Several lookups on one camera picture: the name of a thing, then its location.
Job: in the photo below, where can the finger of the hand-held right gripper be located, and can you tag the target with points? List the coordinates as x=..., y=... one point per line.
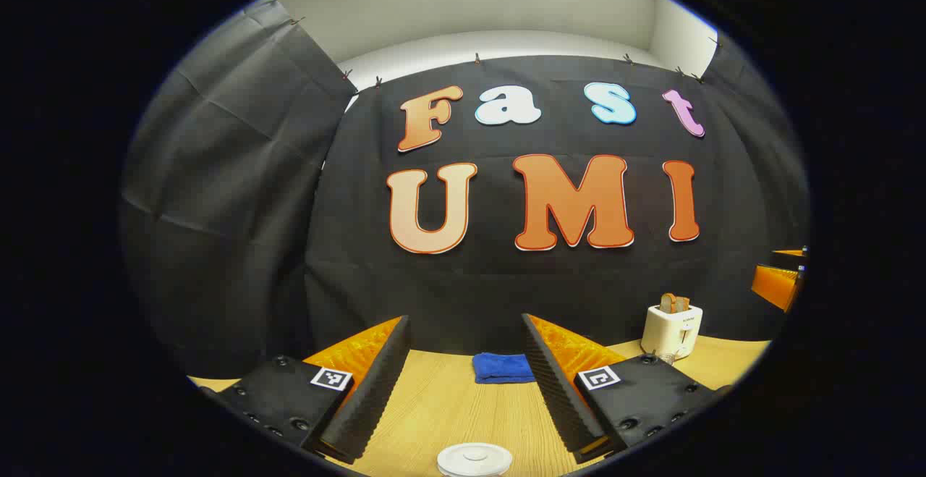
x=774, y=285
x=790, y=252

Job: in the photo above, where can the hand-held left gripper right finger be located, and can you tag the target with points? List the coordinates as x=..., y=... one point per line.
x=553, y=390

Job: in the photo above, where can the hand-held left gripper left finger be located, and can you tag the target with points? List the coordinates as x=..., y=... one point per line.
x=376, y=397

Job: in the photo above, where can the blue cloth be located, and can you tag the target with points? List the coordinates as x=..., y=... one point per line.
x=499, y=370

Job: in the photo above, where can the brown toast slice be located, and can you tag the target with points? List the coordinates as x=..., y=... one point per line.
x=668, y=303
x=684, y=305

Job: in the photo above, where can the white toaster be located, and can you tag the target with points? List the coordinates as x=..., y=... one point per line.
x=669, y=332

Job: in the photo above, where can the black backdrop cloth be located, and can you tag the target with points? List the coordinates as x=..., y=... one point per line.
x=506, y=281

